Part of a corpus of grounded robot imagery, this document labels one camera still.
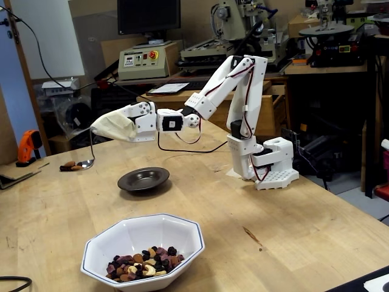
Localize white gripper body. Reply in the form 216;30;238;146
129;102;158;143

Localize white moving gripper finger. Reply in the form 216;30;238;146
121;102;152;120

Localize metal spoon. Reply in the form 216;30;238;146
75;127;96;171

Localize small heap of nuts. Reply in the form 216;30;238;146
59;160;84;172

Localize dark brown plate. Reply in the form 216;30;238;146
117;167;170;193

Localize white octagonal bowl blue rim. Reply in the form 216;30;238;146
80;212;206;292

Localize beige tape wrap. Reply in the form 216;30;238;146
90;109;137;142

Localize white paper sheet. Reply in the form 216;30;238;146
145;82;191;97

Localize black storage case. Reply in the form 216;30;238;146
91;86;150;144

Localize beige control box red button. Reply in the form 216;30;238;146
117;41;180;80

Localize black keyboard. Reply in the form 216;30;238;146
179;79;215;91

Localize plastic bag with black disc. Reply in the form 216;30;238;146
51;94;94;136

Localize small white box device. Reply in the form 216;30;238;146
41;78;80;97

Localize black computer monitor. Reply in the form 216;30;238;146
117;0;182;49

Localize orange black hand tool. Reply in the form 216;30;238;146
15;130;43;168

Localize wooden workbench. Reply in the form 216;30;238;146
136;79;289;137

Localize benchtop milling machine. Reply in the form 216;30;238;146
176;0;294;75

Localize flat cardboard sheets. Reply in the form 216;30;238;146
0;162;51;190

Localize mixed nuts and dried fruit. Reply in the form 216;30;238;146
105;245;185;283

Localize robot controller circuit board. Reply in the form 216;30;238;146
281;127;301;147

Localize brown cardboard box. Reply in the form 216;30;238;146
287;13;323;39

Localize wooden shelf board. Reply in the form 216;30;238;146
284;62;368;75

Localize black scroll saw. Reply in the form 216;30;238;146
298;24;367;68

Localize red bin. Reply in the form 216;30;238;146
374;182;389;200

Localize black mat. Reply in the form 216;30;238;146
326;265;389;292

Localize white flat object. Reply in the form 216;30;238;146
363;273;389;292

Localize red black servo wire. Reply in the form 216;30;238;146
175;118;204;145

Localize long black robot cable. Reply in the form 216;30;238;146
0;5;229;154

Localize white wall panel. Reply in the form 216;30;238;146
10;0;86;80

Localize wooden post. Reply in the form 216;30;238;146
2;0;52;158

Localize black cable loop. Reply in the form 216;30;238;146
0;276;33;292

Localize black shelf frame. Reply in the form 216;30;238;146
363;33;389;198

